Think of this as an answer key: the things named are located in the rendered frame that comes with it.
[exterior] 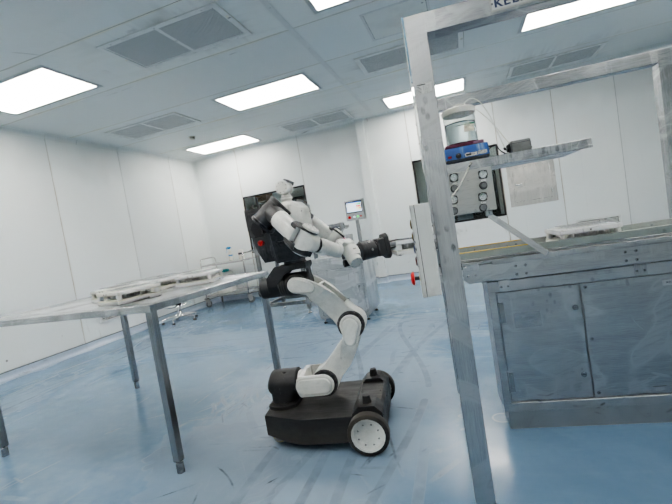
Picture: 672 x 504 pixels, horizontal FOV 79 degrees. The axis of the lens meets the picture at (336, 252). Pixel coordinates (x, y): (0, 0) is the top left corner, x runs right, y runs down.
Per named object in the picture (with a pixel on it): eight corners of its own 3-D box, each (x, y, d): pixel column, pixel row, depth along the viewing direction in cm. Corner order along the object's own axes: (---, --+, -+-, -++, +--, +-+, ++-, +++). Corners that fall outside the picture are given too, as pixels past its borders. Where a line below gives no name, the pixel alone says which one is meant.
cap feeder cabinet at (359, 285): (319, 325, 477) (309, 260, 473) (334, 313, 531) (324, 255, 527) (372, 320, 458) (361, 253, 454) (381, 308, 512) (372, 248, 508)
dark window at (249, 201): (252, 252, 813) (242, 197, 807) (252, 252, 814) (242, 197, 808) (313, 243, 772) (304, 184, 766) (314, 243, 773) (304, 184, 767)
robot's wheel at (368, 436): (393, 421, 187) (385, 461, 189) (393, 416, 192) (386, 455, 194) (350, 410, 190) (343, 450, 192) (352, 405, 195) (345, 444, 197)
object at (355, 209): (351, 252, 496) (343, 201, 493) (353, 251, 506) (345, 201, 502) (369, 250, 489) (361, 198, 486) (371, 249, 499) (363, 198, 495)
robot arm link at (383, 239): (380, 233, 204) (359, 238, 200) (389, 231, 195) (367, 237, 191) (386, 258, 205) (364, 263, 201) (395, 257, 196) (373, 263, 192)
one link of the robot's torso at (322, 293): (353, 345, 208) (280, 292, 213) (358, 335, 225) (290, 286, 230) (370, 321, 205) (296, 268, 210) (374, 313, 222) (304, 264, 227)
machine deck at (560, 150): (439, 175, 183) (438, 166, 182) (437, 181, 219) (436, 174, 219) (593, 147, 168) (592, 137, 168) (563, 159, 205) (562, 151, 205)
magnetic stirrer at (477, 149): (444, 165, 185) (441, 146, 184) (443, 170, 205) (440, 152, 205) (491, 157, 180) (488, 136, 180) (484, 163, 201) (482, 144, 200)
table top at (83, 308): (-33, 330, 251) (-35, 325, 251) (119, 293, 353) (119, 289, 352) (150, 312, 195) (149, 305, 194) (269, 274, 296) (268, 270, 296)
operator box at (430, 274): (422, 298, 114) (408, 205, 112) (423, 287, 130) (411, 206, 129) (445, 295, 112) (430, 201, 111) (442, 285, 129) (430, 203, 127)
